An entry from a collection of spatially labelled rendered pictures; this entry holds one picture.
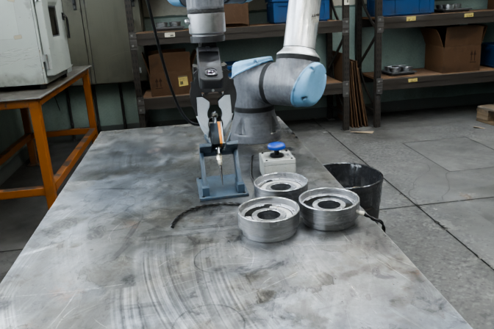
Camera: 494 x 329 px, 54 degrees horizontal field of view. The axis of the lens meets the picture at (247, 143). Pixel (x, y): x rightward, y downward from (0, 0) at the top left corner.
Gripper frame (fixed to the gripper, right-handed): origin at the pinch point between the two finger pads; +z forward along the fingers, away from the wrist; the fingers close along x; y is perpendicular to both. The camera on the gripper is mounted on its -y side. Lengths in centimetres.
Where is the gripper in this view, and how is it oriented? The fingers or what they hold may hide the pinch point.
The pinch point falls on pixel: (215, 131)
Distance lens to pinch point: 102.7
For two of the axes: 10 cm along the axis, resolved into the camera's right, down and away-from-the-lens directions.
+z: 0.6, 9.6, 2.8
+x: -9.9, 1.0, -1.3
